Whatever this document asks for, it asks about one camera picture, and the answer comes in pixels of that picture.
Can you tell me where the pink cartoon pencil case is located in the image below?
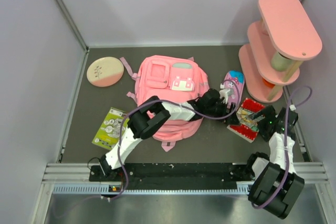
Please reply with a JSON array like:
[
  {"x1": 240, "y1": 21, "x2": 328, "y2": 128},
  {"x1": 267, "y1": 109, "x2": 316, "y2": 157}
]
[{"x1": 221, "y1": 70, "x2": 245, "y2": 108}]

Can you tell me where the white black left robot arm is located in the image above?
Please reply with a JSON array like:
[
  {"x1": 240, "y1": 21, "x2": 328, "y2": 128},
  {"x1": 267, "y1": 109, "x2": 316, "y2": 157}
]
[{"x1": 99, "y1": 89, "x2": 237, "y2": 180}]

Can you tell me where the grey slotted cable duct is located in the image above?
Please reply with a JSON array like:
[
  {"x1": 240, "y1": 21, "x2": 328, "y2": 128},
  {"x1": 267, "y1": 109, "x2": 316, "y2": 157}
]
[{"x1": 52, "y1": 183, "x2": 263, "y2": 196}]

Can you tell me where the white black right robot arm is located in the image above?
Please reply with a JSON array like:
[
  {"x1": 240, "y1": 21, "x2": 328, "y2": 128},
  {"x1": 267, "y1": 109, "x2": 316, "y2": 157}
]
[{"x1": 245, "y1": 105, "x2": 305, "y2": 219}]

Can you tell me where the pink student backpack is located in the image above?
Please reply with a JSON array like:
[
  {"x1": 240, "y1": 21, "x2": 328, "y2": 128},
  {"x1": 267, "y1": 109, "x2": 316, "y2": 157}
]
[{"x1": 120, "y1": 55, "x2": 209, "y2": 152}]

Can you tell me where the pink three-tier wooden shelf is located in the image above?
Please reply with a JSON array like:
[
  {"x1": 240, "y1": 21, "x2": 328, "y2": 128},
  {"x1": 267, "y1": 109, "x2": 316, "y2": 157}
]
[{"x1": 238, "y1": 0, "x2": 322, "y2": 103}]

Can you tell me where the red colourful picture book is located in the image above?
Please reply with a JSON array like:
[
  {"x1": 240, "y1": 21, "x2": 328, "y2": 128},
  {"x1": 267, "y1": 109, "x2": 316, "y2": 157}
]
[{"x1": 227, "y1": 98, "x2": 265, "y2": 143}]

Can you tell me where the cream and pink plate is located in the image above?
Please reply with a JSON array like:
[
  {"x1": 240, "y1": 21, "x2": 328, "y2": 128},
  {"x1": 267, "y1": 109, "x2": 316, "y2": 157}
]
[{"x1": 86, "y1": 57, "x2": 124, "y2": 87}]

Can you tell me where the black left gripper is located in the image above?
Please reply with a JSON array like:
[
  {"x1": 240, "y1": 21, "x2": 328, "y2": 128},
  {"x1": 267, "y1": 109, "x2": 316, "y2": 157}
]
[{"x1": 204, "y1": 99, "x2": 240, "y2": 126}]

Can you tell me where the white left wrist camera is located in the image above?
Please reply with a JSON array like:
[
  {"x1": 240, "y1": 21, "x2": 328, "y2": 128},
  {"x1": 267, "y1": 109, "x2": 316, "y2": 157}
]
[{"x1": 219, "y1": 81, "x2": 238, "y2": 105}]

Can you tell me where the orange bowl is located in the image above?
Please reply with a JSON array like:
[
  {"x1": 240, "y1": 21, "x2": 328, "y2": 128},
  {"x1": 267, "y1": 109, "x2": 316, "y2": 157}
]
[{"x1": 262, "y1": 78, "x2": 275, "y2": 88}]

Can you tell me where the pale green cup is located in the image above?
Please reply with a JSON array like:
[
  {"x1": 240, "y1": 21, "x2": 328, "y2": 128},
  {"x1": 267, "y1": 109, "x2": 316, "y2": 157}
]
[{"x1": 271, "y1": 52, "x2": 292, "y2": 72}]

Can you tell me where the green thin booklet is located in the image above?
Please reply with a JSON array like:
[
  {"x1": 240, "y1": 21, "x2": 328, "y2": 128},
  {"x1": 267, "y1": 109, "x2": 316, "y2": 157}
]
[{"x1": 92, "y1": 107, "x2": 128, "y2": 150}]

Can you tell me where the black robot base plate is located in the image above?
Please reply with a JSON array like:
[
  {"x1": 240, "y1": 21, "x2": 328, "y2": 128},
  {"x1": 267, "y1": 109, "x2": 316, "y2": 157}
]
[{"x1": 89, "y1": 162, "x2": 280, "y2": 190}]

